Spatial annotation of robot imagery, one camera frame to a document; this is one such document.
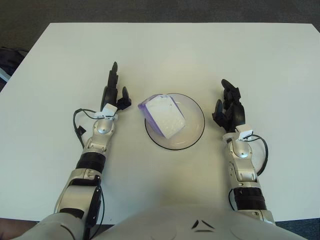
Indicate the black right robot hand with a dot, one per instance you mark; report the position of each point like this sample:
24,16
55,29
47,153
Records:
237,112

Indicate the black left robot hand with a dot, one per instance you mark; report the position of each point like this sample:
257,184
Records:
109,95

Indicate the purple tissue paper pack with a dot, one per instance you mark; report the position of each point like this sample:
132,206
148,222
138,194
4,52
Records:
165,117

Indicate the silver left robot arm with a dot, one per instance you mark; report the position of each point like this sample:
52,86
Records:
103,128

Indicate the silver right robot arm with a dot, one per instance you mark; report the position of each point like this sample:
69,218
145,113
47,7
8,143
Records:
241,152

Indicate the white plate with black rim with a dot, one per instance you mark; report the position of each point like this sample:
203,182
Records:
192,130

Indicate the black bag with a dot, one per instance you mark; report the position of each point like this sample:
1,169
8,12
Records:
10,60

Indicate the pale blue flat object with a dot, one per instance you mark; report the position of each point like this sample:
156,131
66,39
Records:
2,75

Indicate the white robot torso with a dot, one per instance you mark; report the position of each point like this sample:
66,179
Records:
162,225

